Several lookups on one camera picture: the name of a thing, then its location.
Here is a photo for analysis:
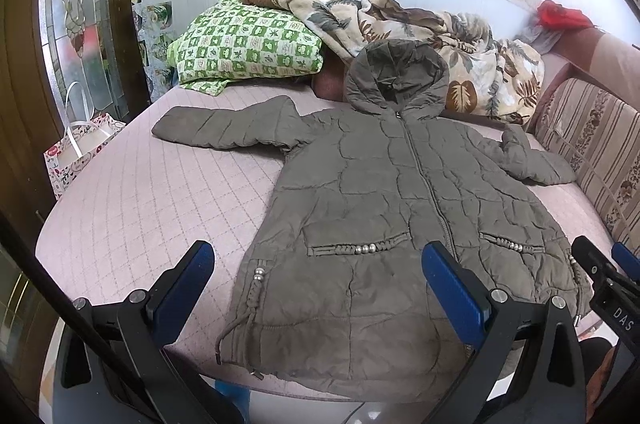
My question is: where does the grey-brown hooded puffer coat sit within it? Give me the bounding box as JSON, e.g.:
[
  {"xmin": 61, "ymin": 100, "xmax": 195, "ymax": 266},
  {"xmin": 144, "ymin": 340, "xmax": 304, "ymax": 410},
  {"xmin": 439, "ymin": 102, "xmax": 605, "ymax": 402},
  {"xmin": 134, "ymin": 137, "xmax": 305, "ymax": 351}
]
[{"xmin": 152, "ymin": 40, "xmax": 590, "ymax": 402}]

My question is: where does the striped floral beige cushion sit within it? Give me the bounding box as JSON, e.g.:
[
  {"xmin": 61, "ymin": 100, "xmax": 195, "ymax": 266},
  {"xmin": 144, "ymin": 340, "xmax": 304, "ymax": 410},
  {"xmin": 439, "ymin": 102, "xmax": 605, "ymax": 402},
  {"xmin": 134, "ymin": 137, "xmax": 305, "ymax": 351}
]
[{"xmin": 534, "ymin": 78, "xmax": 639, "ymax": 254}]

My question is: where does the leaf print beige blanket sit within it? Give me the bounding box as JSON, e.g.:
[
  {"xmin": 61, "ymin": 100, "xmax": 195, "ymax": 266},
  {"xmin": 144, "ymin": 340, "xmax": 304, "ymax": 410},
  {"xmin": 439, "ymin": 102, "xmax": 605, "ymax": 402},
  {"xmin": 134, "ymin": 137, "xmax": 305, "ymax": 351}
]
[{"xmin": 271, "ymin": 0, "xmax": 544, "ymax": 126}]

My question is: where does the floral paper gift bag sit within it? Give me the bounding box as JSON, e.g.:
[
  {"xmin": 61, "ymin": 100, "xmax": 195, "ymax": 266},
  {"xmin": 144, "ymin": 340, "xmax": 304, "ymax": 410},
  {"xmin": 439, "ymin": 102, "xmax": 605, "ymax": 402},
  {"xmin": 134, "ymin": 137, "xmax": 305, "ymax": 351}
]
[{"xmin": 43, "ymin": 81, "xmax": 126, "ymax": 201}]

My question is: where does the grey cloth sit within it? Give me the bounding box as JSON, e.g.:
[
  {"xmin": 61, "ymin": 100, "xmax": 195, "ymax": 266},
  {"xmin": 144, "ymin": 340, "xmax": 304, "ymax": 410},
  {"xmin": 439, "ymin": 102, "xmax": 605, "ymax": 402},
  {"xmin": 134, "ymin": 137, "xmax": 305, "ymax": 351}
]
[{"xmin": 514, "ymin": 14, "xmax": 563, "ymax": 55}]

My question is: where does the red cloth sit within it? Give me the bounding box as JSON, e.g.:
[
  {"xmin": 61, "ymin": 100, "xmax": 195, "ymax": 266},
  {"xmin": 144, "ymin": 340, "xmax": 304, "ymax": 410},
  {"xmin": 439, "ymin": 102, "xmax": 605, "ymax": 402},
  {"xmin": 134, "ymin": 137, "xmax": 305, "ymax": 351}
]
[{"xmin": 537, "ymin": 0, "xmax": 593, "ymax": 30}]

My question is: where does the green white patterned pillow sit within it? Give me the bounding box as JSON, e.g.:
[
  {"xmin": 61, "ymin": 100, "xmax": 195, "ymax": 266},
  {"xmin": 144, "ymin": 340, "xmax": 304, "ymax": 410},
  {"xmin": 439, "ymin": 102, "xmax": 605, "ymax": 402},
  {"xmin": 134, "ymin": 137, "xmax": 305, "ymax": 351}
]
[{"xmin": 167, "ymin": 0, "xmax": 323, "ymax": 95}]

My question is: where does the floral patterned curtain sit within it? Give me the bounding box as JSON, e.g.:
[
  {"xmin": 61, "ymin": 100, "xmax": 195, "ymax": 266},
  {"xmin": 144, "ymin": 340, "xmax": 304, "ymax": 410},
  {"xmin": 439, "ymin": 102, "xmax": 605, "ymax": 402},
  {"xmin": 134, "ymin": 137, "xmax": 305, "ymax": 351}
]
[{"xmin": 131, "ymin": 0, "xmax": 177, "ymax": 102}]

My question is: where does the stained glass wooden door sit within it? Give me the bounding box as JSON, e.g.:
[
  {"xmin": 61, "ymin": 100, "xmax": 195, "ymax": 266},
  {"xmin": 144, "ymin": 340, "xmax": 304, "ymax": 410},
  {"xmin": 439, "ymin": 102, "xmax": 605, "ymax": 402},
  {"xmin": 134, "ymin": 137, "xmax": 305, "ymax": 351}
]
[{"xmin": 1, "ymin": 0, "xmax": 150, "ymax": 245}]

